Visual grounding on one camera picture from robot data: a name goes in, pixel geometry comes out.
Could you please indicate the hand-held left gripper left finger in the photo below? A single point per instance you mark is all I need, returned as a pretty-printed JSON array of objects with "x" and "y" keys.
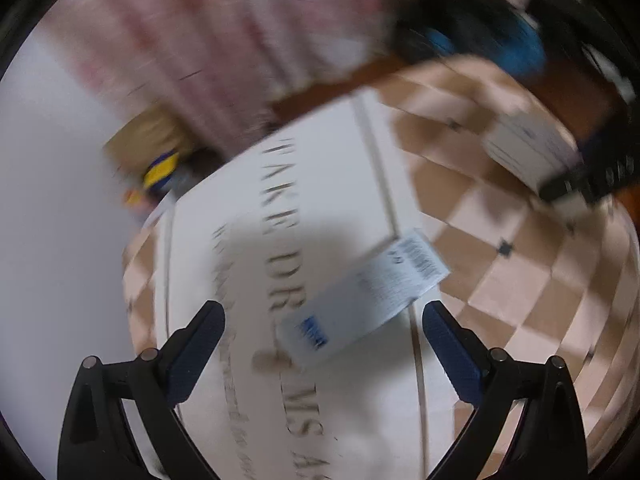
[{"x": 195, "y": 355}]

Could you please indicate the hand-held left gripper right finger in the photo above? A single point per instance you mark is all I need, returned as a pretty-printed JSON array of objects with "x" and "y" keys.
[{"x": 452, "y": 355}]

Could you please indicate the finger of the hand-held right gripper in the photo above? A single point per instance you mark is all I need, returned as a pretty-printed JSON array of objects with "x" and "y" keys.
[{"x": 585, "y": 182}]

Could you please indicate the white packet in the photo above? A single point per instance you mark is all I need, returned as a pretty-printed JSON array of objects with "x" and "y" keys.
[{"x": 530, "y": 147}]

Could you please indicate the white and blue box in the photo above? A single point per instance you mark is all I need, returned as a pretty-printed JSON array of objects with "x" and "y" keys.
[{"x": 365, "y": 300}]

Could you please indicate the blue clothes pile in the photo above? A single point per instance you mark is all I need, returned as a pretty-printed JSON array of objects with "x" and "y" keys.
[{"x": 520, "y": 50}]

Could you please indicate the blue and yellow container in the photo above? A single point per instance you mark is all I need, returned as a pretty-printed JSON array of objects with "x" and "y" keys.
[{"x": 161, "y": 170}]

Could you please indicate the checkered printed tablecloth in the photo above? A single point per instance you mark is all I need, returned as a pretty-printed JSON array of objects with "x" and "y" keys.
[{"x": 325, "y": 185}]

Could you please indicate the brown paper bag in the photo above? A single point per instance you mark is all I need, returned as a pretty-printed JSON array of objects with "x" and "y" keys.
[{"x": 145, "y": 132}]

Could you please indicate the pink floral curtain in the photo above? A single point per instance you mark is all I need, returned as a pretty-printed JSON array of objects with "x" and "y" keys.
[{"x": 225, "y": 35}]

